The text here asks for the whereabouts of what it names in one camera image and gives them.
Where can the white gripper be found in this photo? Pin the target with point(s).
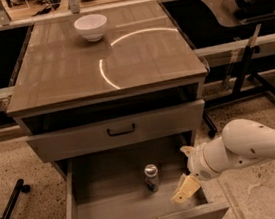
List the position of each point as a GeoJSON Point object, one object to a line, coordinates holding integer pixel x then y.
{"type": "Point", "coordinates": [198, 162]}

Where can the silver redbull can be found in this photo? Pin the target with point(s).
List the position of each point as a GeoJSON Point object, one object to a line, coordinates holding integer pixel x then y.
{"type": "Point", "coordinates": [151, 177]}

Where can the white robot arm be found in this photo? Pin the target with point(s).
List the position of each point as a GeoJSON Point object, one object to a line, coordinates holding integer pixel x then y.
{"type": "Point", "coordinates": [242, 143]}

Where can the closed upper drawer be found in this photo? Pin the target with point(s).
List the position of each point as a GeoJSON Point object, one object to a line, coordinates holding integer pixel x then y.
{"type": "Point", "coordinates": [89, 138]}

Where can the open lower wooden drawer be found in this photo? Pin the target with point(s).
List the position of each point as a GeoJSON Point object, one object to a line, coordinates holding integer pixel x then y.
{"type": "Point", "coordinates": [111, 185]}

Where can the grey wooden drawer cabinet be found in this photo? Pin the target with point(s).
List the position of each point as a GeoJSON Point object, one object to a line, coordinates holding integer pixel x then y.
{"type": "Point", "coordinates": [142, 63]}

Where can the rolling side table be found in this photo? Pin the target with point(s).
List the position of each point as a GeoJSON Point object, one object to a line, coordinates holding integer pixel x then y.
{"type": "Point", "coordinates": [230, 15]}

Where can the white ceramic bowl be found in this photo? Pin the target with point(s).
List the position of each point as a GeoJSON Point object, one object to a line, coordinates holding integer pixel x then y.
{"type": "Point", "coordinates": [91, 27]}

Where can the black stand leg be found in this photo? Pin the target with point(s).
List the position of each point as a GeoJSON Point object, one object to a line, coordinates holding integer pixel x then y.
{"type": "Point", "coordinates": [19, 188]}

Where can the black drawer handle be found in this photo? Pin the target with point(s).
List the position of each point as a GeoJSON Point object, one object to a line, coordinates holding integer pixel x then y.
{"type": "Point", "coordinates": [121, 131]}

